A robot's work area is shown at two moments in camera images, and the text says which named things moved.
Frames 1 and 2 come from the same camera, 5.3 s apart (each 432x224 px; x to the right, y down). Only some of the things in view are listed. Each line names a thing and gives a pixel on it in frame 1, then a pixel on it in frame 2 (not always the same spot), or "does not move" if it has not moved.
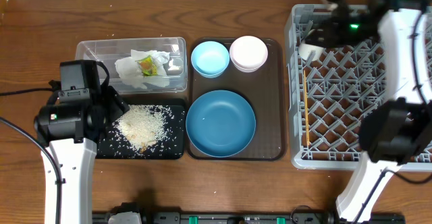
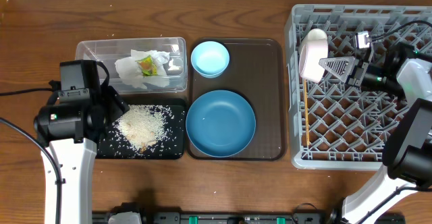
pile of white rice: x=142 y=127 does not move
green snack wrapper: x=147 y=66 does not move
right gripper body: x=335 y=35 to x=362 y=73
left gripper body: x=111 y=107 does not move
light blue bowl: x=210 y=59 does not move
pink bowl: x=248 y=53 to x=314 y=46
